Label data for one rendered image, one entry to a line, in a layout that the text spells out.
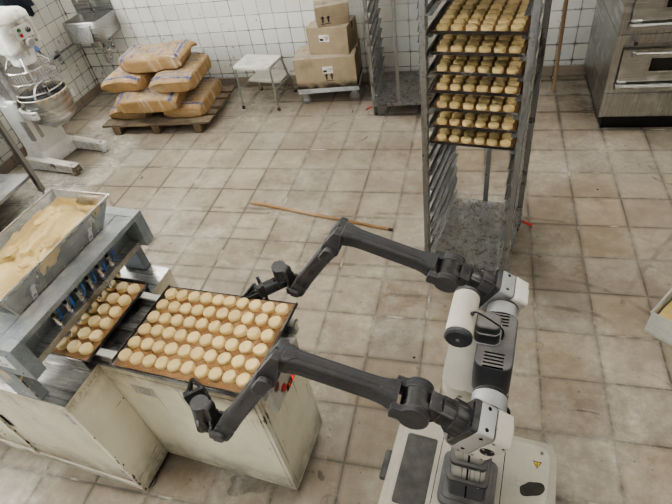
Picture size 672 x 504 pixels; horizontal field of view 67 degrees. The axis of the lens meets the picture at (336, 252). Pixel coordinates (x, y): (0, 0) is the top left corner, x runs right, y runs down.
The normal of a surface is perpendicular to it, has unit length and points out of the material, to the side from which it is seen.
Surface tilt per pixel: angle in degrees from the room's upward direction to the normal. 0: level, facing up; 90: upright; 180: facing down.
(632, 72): 91
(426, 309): 0
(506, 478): 0
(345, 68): 89
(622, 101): 90
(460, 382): 0
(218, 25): 90
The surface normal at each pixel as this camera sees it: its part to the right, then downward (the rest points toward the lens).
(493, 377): -0.36, 0.19
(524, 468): -0.14, -0.72
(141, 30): -0.22, 0.69
